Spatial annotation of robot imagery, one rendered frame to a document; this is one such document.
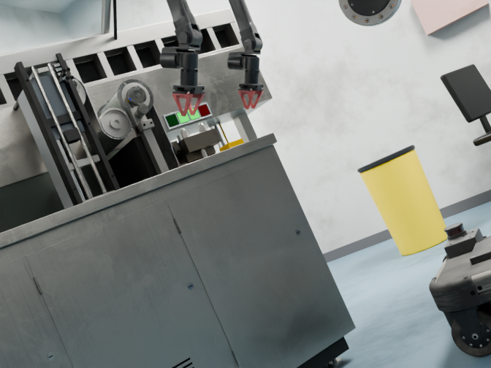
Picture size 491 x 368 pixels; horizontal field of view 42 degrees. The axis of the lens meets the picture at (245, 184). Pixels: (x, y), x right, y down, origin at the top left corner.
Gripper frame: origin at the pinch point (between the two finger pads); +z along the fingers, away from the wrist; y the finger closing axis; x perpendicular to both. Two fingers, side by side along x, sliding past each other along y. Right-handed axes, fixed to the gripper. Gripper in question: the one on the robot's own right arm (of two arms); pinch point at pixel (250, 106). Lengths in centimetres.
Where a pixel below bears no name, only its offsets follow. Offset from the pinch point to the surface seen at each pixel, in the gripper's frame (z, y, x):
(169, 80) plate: -8, -22, -52
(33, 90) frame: -5, 69, -49
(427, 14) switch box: -57, -251, 23
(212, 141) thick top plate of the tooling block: 14.2, 9.2, -11.9
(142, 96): -2.9, 26.2, -34.3
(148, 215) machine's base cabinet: 33, 63, -6
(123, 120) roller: 6, 34, -38
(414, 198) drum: 60, -158, 42
